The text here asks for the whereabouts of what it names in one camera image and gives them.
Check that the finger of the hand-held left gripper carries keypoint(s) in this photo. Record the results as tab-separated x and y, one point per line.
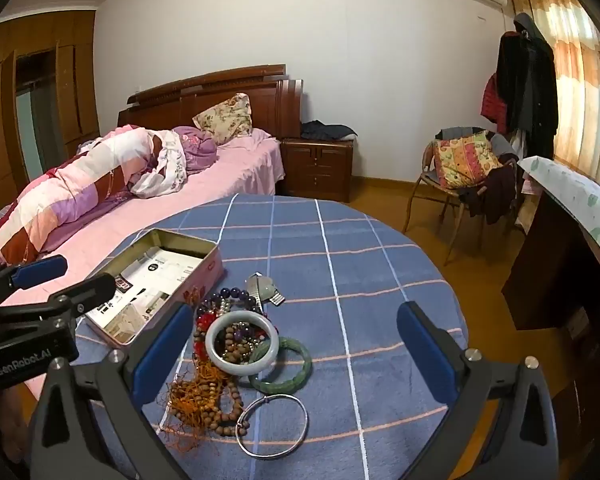
40	270
92	290

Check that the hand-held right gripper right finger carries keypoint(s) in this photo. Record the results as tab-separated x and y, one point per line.
426	355

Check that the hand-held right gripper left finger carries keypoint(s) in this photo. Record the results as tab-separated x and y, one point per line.
162	355

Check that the white jade bangle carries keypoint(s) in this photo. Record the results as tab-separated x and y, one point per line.
250	366

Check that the pink tin box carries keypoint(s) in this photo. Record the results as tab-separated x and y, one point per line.
180	260

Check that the thin silver bangle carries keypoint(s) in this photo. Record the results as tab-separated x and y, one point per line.
241	428

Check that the silver wristwatch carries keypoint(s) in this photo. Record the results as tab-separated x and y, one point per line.
262	287

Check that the green jade bangle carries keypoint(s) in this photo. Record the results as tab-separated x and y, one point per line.
300	375

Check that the pink patchwork quilt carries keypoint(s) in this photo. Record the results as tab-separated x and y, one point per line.
80	185

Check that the blue checked tablecloth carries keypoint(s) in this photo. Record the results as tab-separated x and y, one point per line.
380	270

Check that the white floral cloth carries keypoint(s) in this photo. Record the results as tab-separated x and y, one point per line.
165	170

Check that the dark wooden desk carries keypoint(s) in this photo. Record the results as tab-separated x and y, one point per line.
545	260

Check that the wooden chair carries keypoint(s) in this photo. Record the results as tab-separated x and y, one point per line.
447	194

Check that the purple blanket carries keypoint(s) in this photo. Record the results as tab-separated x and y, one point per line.
200	152

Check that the dark garment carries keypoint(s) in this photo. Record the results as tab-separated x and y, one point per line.
495	190

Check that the wooden wardrobe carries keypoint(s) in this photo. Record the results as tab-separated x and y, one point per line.
80	85

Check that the wooden bed pink sheet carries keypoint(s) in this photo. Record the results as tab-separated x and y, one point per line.
240	160

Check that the colourful patchwork cushion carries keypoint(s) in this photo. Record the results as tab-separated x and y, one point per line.
465	160

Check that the wooden nightstand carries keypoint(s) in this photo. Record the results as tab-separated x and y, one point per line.
317	170

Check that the floral pillow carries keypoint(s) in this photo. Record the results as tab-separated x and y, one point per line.
225	117

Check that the white green patterned cover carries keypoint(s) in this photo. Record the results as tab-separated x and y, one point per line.
580	200

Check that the dark clothing pile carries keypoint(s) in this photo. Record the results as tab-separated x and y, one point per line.
325	131

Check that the red garment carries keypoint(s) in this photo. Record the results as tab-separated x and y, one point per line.
492	105

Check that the dark coats on rack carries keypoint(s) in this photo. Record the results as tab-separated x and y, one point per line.
530	90

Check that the orange patterned curtain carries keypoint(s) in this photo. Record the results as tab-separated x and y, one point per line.
580	85

